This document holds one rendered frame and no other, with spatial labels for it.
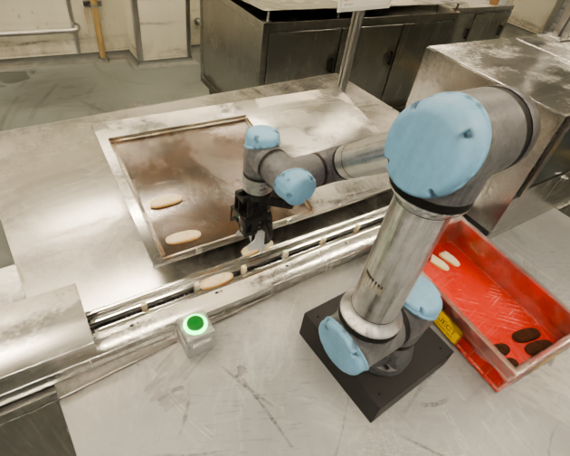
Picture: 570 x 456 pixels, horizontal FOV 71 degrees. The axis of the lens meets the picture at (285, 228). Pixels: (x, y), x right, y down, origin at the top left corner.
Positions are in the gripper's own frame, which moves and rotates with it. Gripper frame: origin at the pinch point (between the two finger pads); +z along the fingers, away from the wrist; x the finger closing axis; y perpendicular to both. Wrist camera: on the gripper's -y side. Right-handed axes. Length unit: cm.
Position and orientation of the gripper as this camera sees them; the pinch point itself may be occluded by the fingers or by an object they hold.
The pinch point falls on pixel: (258, 243)
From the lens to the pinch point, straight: 110.8
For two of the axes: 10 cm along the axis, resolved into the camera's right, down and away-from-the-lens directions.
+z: -1.2, 7.2, 6.8
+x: 5.7, 6.1, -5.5
